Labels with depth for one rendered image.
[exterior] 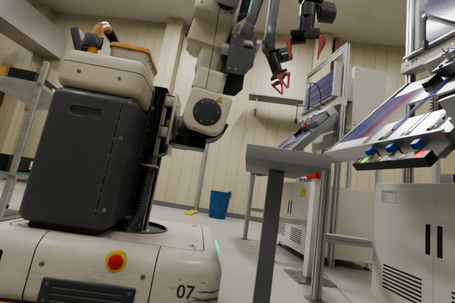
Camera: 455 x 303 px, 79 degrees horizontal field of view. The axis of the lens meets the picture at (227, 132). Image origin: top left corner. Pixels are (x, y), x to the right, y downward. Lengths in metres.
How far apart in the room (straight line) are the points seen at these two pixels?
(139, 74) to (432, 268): 1.32
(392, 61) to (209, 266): 5.52
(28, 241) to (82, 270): 0.16
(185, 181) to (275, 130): 1.83
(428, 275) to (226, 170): 3.81
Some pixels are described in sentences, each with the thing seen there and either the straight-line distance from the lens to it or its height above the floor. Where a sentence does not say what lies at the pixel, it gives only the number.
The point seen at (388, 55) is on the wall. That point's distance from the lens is 6.03.
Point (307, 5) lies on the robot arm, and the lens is 1.11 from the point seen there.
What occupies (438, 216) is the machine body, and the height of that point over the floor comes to 0.49.
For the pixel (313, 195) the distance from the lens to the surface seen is 1.90.
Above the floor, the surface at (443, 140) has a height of 0.70.
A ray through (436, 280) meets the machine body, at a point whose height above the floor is 0.25.
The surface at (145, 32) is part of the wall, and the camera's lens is 6.09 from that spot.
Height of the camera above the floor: 0.47
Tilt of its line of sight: 11 degrees up
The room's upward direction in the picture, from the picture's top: 9 degrees clockwise
